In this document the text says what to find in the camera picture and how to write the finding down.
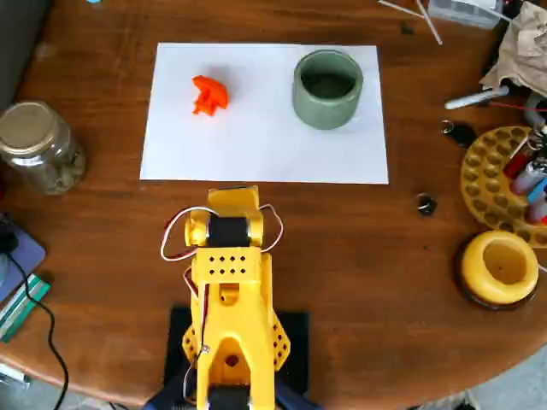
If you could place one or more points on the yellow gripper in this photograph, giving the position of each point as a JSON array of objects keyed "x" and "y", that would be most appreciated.
[{"x": 238, "y": 197}]

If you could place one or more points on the orange 3D-printed object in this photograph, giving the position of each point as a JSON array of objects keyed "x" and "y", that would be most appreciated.
[{"x": 211, "y": 96}]

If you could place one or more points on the yellow 3D-printed robot arm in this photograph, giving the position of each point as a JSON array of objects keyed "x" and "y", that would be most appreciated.
[{"x": 231, "y": 307}]

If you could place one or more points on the green ceramic cup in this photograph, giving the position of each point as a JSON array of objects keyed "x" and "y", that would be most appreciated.
[{"x": 325, "y": 113}]

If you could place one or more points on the white paper sheet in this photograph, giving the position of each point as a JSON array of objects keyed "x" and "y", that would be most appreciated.
[{"x": 265, "y": 149}]

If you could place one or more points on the blue clamp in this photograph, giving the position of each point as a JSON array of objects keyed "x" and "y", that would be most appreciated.
[
  {"x": 295, "y": 399},
  {"x": 171, "y": 393}
]

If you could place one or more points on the glass jar with gold lid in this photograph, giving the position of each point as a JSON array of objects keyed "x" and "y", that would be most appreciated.
[{"x": 36, "y": 145}]

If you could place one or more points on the purple pad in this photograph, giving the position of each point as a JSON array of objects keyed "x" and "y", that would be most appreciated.
[{"x": 30, "y": 256}]

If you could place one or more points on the dark brown saucer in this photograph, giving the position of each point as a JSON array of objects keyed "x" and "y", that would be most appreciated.
[{"x": 458, "y": 273}]

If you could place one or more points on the green and white book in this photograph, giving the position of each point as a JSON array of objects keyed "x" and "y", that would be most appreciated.
[{"x": 17, "y": 312}]

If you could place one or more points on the small black table scrap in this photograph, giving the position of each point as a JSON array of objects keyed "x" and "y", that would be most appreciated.
[{"x": 407, "y": 30}]

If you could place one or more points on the yellow round holed tray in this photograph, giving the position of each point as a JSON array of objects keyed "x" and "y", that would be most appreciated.
[{"x": 483, "y": 179}]

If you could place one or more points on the thin white stick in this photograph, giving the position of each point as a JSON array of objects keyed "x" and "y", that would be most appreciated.
[{"x": 401, "y": 8}]

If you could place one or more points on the white marker pen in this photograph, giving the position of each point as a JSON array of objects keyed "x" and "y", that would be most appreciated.
[{"x": 470, "y": 101}]

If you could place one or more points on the long white stick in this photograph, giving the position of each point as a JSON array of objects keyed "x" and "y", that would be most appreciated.
[{"x": 429, "y": 21}]

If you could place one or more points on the grey upholstered furniture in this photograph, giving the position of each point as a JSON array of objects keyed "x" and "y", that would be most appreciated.
[{"x": 17, "y": 38}]

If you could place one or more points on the red lighter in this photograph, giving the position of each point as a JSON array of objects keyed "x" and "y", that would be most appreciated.
[{"x": 515, "y": 164}]

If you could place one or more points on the white and pink lighter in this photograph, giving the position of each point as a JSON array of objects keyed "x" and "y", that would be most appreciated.
[{"x": 525, "y": 179}]

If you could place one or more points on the clear plastic box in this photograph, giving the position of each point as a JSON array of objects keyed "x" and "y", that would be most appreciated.
[{"x": 461, "y": 15}]

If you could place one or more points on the blue lighter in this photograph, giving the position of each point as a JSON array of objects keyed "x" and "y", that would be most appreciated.
[{"x": 538, "y": 192}]

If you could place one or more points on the grey curved tube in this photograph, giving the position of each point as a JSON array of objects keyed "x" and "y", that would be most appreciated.
[{"x": 532, "y": 107}]

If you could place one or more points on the crumpled brown paper bag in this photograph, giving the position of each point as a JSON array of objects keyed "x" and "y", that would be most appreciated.
[{"x": 525, "y": 51}]

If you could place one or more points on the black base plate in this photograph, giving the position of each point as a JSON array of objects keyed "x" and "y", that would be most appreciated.
[{"x": 299, "y": 341}]

